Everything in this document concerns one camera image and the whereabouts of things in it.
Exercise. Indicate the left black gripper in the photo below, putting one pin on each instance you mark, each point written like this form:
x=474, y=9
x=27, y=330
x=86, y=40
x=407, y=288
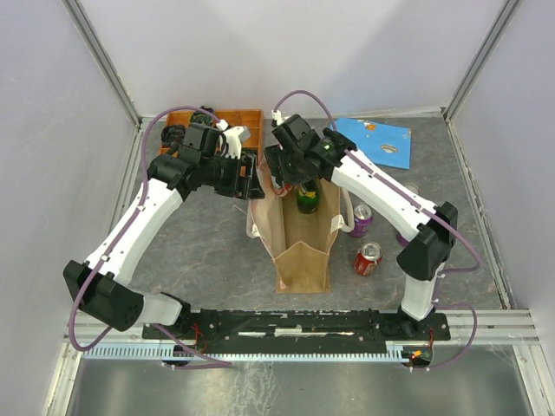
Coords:
x=248, y=187

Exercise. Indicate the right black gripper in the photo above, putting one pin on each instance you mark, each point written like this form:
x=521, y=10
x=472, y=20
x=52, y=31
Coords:
x=276, y=156

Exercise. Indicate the green glass bottle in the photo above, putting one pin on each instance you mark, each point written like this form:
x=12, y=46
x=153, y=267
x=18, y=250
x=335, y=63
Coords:
x=308, y=197

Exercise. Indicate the brown canvas tote bag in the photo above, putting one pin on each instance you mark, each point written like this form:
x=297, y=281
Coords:
x=299, y=244

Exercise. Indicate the red cola can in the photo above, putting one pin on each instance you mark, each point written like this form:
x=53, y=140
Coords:
x=413, y=188
x=367, y=258

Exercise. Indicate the purple Fanta can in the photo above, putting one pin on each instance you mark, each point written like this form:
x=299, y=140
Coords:
x=401, y=240

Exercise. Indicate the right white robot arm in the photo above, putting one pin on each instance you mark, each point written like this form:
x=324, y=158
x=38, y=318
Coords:
x=428, y=227

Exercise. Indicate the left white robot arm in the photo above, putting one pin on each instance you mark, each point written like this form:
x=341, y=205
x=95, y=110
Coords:
x=207, y=156

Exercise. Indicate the black rolled sock top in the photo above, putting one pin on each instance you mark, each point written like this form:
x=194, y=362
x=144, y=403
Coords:
x=203, y=116

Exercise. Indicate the orange compartment tray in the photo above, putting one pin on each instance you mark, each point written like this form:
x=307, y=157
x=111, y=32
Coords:
x=253, y=119

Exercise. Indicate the purple soda can left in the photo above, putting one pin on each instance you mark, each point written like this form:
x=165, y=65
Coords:
x=363, y=217

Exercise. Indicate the blue patterned cloth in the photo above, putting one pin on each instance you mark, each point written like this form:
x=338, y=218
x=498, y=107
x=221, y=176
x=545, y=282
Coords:
x=383, y=144

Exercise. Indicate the red cola can front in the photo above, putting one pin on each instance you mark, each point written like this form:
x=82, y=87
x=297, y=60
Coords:
x=367, y=258

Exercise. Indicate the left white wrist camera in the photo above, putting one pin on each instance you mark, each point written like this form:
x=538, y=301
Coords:
x=234, y=138

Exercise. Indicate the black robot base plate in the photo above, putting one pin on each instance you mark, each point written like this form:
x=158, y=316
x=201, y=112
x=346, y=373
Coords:
x=300, y=332

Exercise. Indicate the left aluminium frame post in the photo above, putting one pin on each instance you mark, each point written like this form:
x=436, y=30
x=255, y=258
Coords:
x=82, y=22

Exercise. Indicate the aluminium frame post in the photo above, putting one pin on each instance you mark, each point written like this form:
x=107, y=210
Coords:
x=82, y=22
x=487, y=47

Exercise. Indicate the right aluminium frame post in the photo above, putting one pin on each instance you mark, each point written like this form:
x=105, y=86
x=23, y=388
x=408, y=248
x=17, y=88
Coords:
x=487, y=47

